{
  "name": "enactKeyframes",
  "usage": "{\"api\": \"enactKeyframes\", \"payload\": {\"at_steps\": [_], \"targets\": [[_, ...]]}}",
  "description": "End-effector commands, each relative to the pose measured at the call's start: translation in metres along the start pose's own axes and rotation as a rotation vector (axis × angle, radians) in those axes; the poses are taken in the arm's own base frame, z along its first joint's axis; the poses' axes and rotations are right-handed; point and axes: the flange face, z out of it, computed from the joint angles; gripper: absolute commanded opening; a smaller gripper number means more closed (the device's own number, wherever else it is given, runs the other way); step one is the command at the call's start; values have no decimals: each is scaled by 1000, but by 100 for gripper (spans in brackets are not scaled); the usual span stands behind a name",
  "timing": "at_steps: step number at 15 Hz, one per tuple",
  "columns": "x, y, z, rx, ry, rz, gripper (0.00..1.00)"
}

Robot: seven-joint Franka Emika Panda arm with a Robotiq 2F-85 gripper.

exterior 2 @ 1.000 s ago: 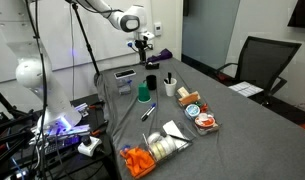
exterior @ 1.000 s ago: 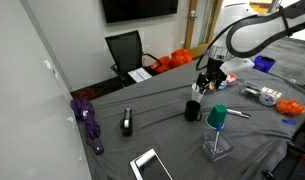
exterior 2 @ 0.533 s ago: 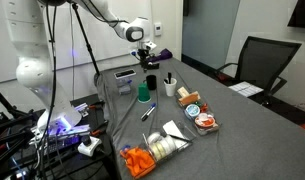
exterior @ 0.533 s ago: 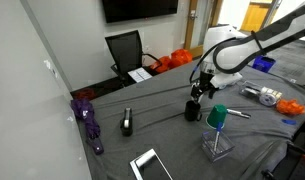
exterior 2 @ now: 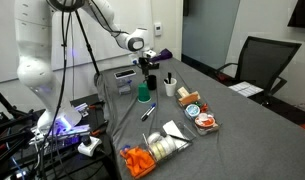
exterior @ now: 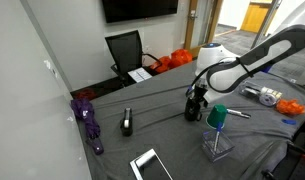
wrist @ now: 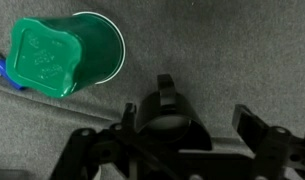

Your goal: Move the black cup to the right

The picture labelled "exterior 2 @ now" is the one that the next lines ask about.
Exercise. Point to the white wall thermostat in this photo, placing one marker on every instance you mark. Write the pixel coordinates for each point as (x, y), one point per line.
(158, 29)

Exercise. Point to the clear acrylic box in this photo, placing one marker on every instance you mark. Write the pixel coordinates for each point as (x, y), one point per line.
(124, 88)

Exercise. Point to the white paper cup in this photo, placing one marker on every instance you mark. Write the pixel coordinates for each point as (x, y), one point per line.
(170, 89)

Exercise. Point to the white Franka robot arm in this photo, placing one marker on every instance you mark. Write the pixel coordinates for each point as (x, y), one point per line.
(35, 66)

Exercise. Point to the clear tray with tape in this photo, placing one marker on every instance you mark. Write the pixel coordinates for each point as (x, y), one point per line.
(187, 141)

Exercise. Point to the clear tray with tins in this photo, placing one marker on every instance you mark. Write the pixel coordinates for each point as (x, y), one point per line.
(210, 128)

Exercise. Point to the white card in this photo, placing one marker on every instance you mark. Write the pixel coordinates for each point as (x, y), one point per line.
(174, 130)

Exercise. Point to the white paper sheet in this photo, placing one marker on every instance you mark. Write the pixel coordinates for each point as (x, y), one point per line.
(246, 89)

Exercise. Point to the small blue clip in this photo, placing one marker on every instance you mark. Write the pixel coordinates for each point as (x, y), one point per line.
(126, 147)

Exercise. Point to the black markers in cup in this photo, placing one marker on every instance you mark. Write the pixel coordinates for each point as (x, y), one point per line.
(169, 77)

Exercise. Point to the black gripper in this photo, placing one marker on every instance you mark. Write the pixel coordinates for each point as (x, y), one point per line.
(145, 63)

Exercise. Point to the black cup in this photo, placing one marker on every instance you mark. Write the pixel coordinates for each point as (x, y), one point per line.
(152, 82)

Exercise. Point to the green plastic cup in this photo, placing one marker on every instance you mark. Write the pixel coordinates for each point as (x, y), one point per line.
(144, 93)

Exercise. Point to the silver flat device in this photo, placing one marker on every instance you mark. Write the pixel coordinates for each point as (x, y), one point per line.
(124, 73)

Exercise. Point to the grey tablecloth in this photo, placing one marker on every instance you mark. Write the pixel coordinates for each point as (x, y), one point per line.
(252, 143)

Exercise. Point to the black tripod stand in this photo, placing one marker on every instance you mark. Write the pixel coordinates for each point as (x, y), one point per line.
(88, 46)

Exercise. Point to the white emergency stop box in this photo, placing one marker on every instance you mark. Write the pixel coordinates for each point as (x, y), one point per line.
(89, 146)

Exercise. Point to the round blue tin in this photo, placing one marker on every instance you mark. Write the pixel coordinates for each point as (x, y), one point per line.
(192, 110)

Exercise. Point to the purple folded umbrella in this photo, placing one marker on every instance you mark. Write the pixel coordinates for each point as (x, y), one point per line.
(162, 55)

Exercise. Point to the black marker blue cap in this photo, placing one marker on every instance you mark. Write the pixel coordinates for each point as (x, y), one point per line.
(148, 112)

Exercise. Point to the black tape dispenser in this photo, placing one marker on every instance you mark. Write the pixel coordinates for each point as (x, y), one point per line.
(155, 65)

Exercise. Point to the black mesh office chair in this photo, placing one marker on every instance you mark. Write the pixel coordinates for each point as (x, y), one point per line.
(265, 60)

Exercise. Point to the black equipment cart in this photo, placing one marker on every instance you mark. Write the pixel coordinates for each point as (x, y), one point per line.
(22, 150)

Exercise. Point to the blue marker pen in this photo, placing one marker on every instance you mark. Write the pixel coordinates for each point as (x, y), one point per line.
(128, 81)

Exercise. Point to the wooden block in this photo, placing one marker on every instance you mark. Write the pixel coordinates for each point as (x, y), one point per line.
(188, 97)

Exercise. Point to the white tape rolls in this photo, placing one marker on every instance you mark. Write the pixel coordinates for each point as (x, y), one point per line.
(161, 145)

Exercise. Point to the crumpled orange bag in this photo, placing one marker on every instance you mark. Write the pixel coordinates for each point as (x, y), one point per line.
(138, 162)

